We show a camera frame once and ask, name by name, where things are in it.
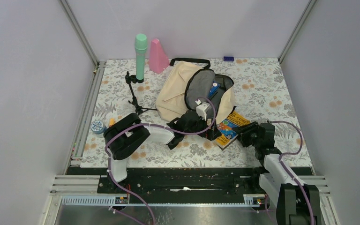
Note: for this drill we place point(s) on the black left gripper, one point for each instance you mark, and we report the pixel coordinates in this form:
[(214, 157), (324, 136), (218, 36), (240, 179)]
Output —
[(212, 134)]

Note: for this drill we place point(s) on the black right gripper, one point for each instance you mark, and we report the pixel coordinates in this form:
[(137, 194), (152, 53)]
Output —
[(251, 127)]

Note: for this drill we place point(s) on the yellow treehouse paperback book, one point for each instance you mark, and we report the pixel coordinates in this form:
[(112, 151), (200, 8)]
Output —
[(228, 135)]

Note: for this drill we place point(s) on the blue comic paperback book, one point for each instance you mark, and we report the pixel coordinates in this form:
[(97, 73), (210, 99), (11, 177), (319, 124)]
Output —
[(213, 90)]

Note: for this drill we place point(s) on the beige canvas backpack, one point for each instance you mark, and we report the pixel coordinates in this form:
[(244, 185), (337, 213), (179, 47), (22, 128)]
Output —
[(188, 80)]

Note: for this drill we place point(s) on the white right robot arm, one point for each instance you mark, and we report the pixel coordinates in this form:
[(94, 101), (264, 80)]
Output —
[(296, 202)]

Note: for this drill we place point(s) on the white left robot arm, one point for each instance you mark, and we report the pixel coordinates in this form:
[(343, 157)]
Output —
[(126, 136)]

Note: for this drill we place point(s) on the small blue block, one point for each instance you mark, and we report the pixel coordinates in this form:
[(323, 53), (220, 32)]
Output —
[(228, 58)]

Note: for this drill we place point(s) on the pink plastic cone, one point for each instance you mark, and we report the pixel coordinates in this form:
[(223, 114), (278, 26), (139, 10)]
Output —
[(158, 60)]

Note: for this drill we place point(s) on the black mini tripod stand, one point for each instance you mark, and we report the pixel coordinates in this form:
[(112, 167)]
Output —
[(130, 79)]

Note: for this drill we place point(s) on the mint green microphone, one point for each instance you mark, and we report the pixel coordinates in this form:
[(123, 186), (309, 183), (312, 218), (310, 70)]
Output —
[(141, 46)]

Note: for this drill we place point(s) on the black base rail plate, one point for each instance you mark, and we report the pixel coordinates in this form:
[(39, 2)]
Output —
[(193, 185)]

